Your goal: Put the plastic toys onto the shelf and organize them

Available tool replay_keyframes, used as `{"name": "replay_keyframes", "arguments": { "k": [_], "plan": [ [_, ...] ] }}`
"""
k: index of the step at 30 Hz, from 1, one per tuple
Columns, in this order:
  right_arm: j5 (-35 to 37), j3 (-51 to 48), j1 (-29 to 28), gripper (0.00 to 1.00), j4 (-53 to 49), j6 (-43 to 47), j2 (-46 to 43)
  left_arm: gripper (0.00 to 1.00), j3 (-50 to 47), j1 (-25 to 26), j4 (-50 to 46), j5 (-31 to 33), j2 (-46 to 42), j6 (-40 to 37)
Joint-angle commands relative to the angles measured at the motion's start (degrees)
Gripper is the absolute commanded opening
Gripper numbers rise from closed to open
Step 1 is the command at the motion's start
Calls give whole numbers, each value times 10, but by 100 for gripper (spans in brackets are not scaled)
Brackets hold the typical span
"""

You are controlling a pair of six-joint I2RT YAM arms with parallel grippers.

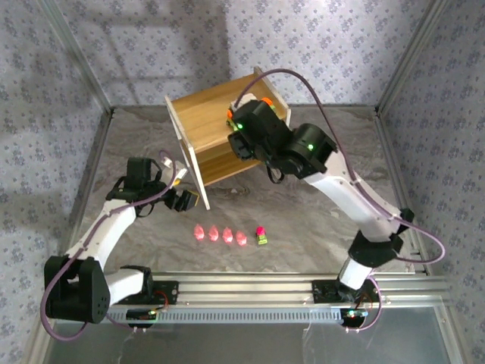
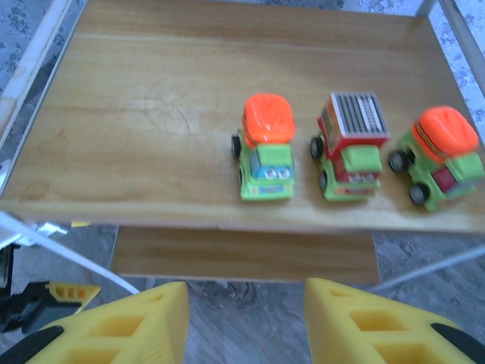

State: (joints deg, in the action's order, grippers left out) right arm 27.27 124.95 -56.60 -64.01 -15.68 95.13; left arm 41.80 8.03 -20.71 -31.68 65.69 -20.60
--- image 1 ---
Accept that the wooden shelf with white sides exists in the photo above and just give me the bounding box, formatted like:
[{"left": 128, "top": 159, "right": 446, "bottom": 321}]
[{"left": 164, "top": 66, "right": 293, "bottom": 212}]

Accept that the left controller board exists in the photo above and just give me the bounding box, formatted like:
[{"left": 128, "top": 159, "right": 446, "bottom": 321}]
[{"left": 126, "top": 308, "right": 158, "bottom": 329}]

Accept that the controller board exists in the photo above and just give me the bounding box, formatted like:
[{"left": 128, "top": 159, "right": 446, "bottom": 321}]
[
  {"left": 126, "top": 308, "right": 158, "bottom": 329},
  {"left": 339, "top": 307, "right": 369, "bottom": 328}
]

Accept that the grey metal panel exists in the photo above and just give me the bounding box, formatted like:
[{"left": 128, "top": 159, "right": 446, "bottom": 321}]
[{"left": 33, "top": 299, "right": 459, "bottom": 364}]

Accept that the right controller board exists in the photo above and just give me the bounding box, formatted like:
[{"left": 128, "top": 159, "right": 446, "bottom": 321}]
[{"left": 339, "top": 307, "right": 369, "bottom": 328}]

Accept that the aluminium left side rail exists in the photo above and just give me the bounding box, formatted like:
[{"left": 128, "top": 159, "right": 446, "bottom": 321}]
[{"left": 70, "top": 108, "right": 115, "bottom": 228}]

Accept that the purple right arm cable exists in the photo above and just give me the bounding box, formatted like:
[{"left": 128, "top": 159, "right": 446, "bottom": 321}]
[{"left": 231, "top": 67, "right": 446, "bottom": 334}]

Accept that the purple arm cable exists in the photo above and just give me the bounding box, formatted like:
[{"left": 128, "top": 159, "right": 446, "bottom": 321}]
[
  {"left": 231, "top": 67, "right": 446, "bottom": 334},
  {"left": 39, "top": 149, "right": 179, "bottom": 342}
]

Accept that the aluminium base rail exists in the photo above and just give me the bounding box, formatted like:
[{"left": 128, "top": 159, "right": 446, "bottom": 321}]
[{"left": 151, "top": 271, "right": 452, "bottom": 306}]

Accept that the slotted grey cable duct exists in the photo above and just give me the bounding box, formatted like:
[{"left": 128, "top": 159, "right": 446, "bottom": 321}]
[{"left": 108, "top": 306, "right": 344, "bottom": 324}]

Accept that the aluminium right side rail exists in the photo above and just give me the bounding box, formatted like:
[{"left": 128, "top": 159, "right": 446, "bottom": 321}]
[{"left": 374, "top": 108, "right": 433, "bottom": 275}]

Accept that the aluminium left frame post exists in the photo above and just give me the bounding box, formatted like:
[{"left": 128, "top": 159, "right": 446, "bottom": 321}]
[{"left": 37, "top": 0, "right": 114, "bottom": 115}]

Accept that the aluminium frame post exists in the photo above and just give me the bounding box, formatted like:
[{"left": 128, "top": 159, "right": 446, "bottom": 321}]
[
  {"left": 37, "top": 0, "right": 114, "bottom": 115},
  {"left": 374, "top": 0, "right": 454, "bottom": 115}
]

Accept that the aluminium right frame post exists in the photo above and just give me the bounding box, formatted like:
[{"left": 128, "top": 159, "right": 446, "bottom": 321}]
[{"left": 374, "top": 0, "right": 454, "bottom": 115}]

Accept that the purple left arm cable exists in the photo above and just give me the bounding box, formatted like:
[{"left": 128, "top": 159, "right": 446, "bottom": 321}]
[{"left": 39, "top": 149, "right": 179, "bottom": 342}]

